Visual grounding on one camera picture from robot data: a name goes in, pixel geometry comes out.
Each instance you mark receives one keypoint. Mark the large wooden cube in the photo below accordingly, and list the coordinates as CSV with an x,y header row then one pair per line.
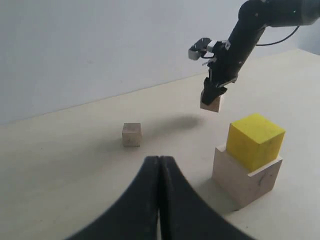
x,y
244,187

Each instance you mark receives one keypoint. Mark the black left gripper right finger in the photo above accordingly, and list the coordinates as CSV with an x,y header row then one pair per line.
x,y
183,214

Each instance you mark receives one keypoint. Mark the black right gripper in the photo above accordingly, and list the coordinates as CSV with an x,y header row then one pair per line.
x,y
229,58

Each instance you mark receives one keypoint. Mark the small wooden cube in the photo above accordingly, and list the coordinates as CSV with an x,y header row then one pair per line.
x,y
131,134

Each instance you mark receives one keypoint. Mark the medium wooden cube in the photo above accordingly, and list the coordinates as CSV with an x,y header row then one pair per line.
x,y
215,106

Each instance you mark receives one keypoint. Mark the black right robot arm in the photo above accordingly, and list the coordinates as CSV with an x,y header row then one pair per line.
x,y
254,16

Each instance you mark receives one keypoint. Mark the yellow cube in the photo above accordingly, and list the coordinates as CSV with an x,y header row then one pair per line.
x,y
254,141

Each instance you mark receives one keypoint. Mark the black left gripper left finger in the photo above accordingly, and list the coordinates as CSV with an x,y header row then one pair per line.
x,y
134,216

